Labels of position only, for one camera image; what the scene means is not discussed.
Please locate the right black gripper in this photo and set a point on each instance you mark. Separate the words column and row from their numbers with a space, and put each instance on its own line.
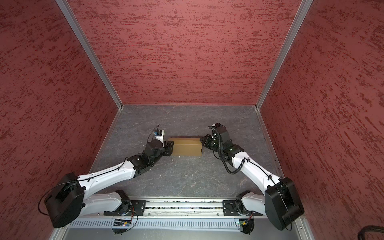
column 206, row 138

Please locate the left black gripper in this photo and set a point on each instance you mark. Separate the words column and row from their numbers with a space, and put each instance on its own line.
column 168, row 148

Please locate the brown cardboard box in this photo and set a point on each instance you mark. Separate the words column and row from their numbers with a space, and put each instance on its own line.
column 189, row 147

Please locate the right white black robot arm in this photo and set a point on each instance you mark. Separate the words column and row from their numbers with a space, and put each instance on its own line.
column 280, row 200

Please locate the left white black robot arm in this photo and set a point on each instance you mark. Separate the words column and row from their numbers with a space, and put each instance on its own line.
column 77, row 196

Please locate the left small circuit board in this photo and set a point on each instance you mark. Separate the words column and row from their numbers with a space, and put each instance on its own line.
column 122, row 223

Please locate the small circuit board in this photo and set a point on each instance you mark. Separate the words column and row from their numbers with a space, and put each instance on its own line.
column 122, row 223
column 243, row 223

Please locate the right small circuit board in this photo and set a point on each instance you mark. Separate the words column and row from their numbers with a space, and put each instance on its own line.
column 243, row 223

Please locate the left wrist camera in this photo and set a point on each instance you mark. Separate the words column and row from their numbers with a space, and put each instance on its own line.
column 159, row 135

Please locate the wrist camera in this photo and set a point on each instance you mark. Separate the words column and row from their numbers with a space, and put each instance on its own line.
column 159, row 135
column 221, row 132

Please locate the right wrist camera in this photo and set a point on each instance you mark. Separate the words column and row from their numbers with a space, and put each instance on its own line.
column 221, row 132

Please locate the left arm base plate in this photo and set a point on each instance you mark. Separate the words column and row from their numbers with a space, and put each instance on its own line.
column 126, row 209

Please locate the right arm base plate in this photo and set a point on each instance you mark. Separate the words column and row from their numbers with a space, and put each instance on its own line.
column 239, row 208

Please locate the aluminium front rail frame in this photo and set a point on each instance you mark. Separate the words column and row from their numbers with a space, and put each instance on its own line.
column 187, row 214

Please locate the right aluminium corner post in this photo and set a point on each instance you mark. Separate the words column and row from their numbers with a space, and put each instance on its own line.
column 290, row 37

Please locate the aluminium corner post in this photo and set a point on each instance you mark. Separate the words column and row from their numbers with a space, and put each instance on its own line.
column 81, row 36
column 290, row 37

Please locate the left aluminium corner post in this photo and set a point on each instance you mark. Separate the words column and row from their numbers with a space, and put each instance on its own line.
column 81, row 36

